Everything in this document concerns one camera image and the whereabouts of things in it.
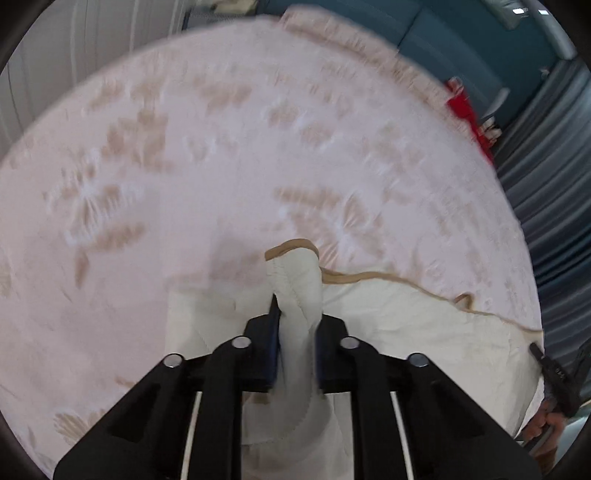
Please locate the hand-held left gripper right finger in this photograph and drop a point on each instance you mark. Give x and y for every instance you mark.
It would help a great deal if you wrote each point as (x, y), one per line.
(330, 350)

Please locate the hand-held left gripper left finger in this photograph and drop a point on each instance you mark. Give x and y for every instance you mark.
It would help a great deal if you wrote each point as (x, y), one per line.
(275, 332)

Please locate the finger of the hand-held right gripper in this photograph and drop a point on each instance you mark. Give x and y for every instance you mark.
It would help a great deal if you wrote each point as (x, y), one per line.
(542, 359)

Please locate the cream quilted zip jacket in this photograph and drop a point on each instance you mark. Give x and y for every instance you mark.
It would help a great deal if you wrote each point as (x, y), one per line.
(415, 323)

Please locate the person's right hand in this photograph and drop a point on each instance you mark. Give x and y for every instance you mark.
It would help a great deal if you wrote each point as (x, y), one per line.
(545, 424)

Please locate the pink floral bedspread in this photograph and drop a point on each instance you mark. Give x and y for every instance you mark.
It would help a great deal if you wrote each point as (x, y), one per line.
(184, 184)

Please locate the grey-blue curtain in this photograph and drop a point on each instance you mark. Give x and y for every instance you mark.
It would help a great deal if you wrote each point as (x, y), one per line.
(545, 184)

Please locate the teal padded headboard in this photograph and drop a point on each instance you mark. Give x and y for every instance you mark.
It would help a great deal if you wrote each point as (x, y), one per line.
(438, 46)

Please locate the white panelled wardrobe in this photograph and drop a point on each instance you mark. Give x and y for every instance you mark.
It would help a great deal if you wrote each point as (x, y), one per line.
(69, 46)

